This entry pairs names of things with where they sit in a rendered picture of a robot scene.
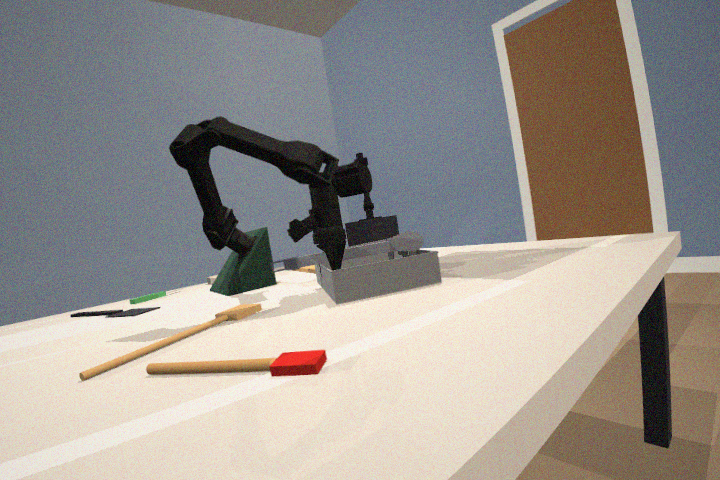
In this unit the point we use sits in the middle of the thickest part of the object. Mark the wooden stick with red block end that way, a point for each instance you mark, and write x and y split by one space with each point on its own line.
288 364

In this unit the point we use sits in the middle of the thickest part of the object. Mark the light wooden board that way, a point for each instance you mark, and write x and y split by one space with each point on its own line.
308 269

